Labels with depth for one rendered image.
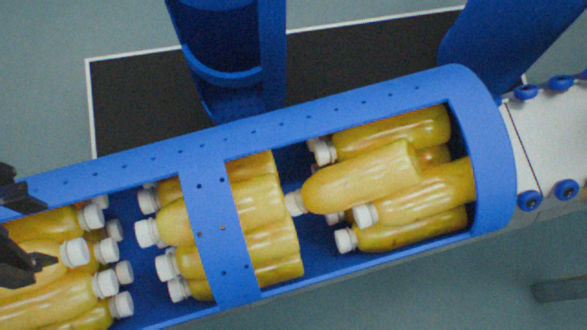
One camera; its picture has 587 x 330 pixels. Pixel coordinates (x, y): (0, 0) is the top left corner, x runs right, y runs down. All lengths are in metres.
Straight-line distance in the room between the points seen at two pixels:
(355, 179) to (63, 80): 1.63
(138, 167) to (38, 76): 1.55
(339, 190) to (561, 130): 0.55
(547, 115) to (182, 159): 0.75
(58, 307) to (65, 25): 1.64
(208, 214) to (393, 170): 0.27
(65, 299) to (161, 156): 0.25
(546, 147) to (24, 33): 1.90
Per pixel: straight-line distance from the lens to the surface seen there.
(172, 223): 0.85
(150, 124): 2.03
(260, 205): 0.84
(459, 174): 0.95
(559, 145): 1.27
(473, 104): 0.90
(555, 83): 1.26
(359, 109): 0.88
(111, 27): 2.39
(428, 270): 2.09
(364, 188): 0.88
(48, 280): 0.91
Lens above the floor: 2.03
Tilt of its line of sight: 75 degrees down
